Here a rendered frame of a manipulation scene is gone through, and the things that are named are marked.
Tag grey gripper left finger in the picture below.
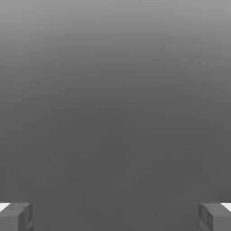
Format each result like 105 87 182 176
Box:
0 202 34 231

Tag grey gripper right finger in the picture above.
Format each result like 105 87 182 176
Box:
197 202 231 231

